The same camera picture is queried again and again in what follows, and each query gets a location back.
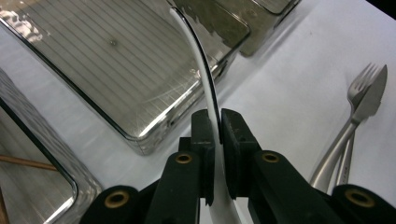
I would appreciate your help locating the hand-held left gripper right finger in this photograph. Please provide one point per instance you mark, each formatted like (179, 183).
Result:
(236, 146)

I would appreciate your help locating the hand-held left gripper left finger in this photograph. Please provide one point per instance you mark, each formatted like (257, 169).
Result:
(204, 140)

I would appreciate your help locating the white ceramic spoon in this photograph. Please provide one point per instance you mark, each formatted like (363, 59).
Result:
(224, 213)

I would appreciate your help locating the smoky clear plastic bin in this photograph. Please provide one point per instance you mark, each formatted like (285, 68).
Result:
(271, 25)
(62, 161)
(109, 77)

